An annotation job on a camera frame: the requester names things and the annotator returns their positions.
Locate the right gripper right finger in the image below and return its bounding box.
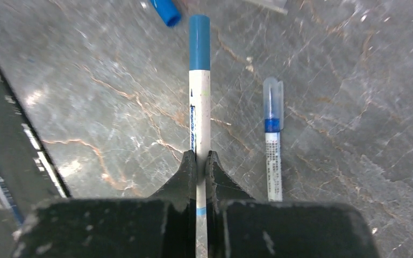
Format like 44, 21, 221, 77
205, 151, 379, 257

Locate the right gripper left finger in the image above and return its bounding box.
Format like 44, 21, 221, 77
12, 150, 196, 257

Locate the light blue cap marker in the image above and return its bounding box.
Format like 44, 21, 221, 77
189, 15, 211, 257

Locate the blue marker cap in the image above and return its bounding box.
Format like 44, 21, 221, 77
150, 0, 181, 27

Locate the clear cap blue pen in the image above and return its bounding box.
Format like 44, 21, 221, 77
262, 77, 284, 202

